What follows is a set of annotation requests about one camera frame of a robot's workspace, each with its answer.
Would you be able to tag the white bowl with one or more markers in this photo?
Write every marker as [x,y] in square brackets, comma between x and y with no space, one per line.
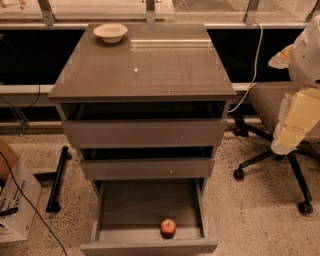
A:
[111,32]

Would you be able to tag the grey drawer cabinet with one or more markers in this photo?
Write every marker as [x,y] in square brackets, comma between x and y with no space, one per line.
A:
[151,63]

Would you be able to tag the grey middle drawer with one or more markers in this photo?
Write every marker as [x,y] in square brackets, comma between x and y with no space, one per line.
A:
[148,163]

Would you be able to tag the grey office chair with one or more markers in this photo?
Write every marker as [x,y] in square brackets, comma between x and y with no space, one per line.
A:
[266,100]

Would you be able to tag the brown cardboard box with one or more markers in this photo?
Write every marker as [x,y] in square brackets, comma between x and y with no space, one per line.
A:
[8,159]

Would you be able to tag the red apple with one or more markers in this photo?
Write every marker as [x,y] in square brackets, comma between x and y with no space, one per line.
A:
[168,228]

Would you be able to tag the grey top drawer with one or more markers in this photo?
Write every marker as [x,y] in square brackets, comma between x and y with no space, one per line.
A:
[143,124]

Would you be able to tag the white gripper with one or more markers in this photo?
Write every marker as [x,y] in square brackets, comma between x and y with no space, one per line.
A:
[306,61]

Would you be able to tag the grey drawer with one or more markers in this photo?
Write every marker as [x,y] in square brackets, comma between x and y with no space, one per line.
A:
[148,163]
[129,214]
[143,124]

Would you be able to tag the black metal bar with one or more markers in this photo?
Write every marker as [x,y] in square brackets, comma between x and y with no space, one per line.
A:
[53,205]

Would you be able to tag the grey bottom drawer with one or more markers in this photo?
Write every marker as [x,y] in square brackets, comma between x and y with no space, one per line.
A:
[129,214]

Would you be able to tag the white cardboard box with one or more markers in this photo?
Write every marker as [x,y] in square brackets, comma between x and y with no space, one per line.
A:
[23,193]

